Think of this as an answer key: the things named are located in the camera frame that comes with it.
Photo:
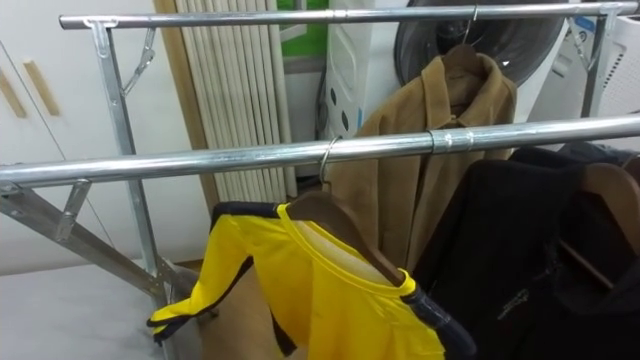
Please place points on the black zip jacket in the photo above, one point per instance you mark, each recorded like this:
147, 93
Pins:
500, 260

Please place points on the dark wooden clothes hanger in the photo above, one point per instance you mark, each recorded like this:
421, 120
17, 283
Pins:
345, 225

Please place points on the yellow sports shirt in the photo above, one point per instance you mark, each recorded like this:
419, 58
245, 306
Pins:
330, 305

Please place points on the tan brown jacket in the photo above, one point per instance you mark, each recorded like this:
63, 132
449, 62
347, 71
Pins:
395, 200

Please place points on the brown wooden clothes hanger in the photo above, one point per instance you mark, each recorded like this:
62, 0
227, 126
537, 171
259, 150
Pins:
612, 197

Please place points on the white appliance with vent holes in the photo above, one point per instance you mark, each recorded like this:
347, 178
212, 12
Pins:
607, 65

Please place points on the white washing machine tower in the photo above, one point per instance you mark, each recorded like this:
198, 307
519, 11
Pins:
370, 60

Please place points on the wooden hanger with metal hook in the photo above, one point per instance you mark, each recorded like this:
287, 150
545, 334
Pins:
463, 54

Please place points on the silver metal clothes rack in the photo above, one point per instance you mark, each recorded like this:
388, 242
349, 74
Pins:
260, 156

